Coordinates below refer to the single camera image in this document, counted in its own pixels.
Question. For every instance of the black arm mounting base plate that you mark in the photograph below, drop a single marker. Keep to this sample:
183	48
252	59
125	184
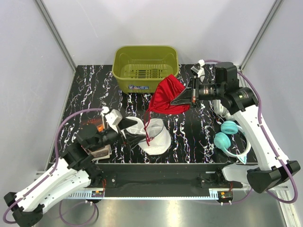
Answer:
164	181

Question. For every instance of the white slotted cable duct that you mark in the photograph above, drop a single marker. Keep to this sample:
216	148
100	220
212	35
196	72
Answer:
87	195

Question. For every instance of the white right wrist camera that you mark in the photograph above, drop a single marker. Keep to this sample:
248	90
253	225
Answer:
198	70

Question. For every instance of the teal cat-ear headphones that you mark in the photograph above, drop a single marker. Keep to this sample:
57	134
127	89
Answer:
222	140

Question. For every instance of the red bra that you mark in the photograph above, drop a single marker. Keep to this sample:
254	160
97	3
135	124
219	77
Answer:
167	90

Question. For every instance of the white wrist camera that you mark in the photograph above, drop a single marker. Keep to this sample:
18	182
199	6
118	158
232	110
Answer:
112	116
198	70

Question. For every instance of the white mesh laundry bag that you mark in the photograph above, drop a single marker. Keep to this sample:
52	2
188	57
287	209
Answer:
157	132

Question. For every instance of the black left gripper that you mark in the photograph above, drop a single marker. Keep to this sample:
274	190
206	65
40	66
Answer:
131	139

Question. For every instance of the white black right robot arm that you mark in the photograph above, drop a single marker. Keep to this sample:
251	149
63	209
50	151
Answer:
244	104

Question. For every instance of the olive green plastic basket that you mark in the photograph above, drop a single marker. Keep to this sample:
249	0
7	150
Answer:
140	68

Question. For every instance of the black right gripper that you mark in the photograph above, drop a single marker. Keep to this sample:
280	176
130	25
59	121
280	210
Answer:
189	95

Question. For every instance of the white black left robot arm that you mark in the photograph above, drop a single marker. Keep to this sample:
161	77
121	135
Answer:
73	170

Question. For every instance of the dark orange paperback book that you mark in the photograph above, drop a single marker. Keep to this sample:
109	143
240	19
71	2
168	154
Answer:
93	144

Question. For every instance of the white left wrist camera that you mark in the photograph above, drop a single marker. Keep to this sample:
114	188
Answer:
112	116

